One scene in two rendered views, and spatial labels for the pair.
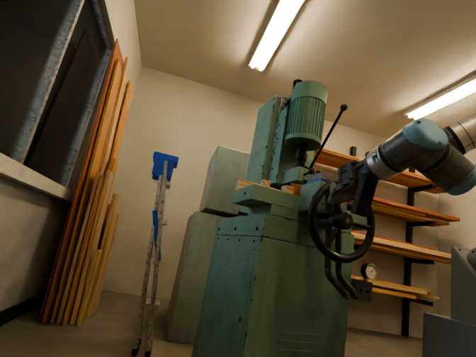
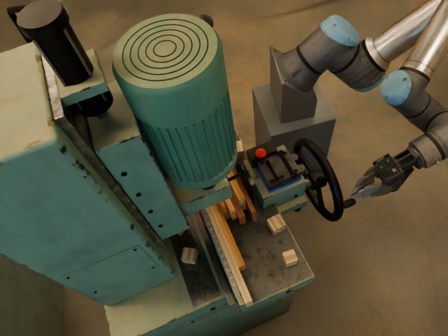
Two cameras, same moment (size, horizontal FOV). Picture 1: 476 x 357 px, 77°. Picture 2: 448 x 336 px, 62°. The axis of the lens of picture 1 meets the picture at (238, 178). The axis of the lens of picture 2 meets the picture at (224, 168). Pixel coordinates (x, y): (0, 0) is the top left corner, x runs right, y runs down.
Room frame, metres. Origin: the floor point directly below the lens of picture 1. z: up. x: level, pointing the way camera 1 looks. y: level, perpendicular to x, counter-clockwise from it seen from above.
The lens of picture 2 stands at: (1.25, 0.17, 1.89)
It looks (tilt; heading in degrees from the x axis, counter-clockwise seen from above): 59 degrees down; 278
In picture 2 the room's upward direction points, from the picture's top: 13 degrees counter-clockwise
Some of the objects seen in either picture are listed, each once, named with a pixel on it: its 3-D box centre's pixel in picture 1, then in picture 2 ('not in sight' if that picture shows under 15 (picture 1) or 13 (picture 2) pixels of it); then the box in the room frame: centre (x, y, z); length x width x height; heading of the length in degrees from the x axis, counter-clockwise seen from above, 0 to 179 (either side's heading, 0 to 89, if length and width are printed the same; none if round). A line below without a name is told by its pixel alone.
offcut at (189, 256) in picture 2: not in sight; (189, 255); (1.46, -0.17, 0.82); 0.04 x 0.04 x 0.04; 78
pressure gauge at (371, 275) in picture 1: (367, 273); not in sight; (1.25, -0.60, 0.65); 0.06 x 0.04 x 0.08; 110
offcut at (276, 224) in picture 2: (287, 190); (276, 224); (1.20, -0.21, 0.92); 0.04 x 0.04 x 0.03; 23
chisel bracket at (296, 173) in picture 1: (295, 178); (202, 191); (1.39, -0.28, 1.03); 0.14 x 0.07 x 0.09; 20
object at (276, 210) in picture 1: (299, 220); not in sight; (1.31, -0.30, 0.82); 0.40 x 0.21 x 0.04; 110
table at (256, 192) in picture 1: (309, 209); (248, 195); (1.27, -0.33, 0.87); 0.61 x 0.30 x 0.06; 110
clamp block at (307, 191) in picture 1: (322, 197); (273, 178); (1.19, -0.36, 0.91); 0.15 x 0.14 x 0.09; 110
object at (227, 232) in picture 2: not in sight; (203, 178); (1.40, -0.38, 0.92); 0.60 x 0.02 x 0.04; 110
